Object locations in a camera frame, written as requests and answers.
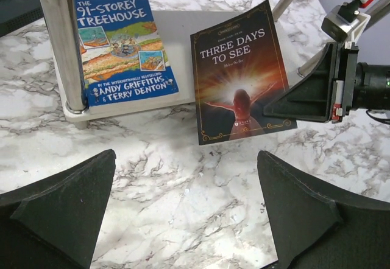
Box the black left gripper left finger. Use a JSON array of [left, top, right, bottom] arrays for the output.
[[1, 150, 116, 268]]

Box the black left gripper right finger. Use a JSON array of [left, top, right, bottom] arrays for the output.
[[257, 151, 389, 268]]

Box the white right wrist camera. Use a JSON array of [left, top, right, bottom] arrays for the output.
[[321, 0, 374, 44]]

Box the white two-tier shelf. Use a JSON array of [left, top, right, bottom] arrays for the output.
[[32, 0, 390, 130]]

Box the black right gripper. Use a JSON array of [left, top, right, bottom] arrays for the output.
[[263, 42, 389, 125]]

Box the dark three days book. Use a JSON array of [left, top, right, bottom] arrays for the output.
[[190, 0, 297, 145]]

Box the black foam block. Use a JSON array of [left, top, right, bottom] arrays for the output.
[[1, 0, 44, 37]]

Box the blue 91-storey treehouse book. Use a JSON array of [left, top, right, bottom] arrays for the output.
[[75, 0, 179, 114]]

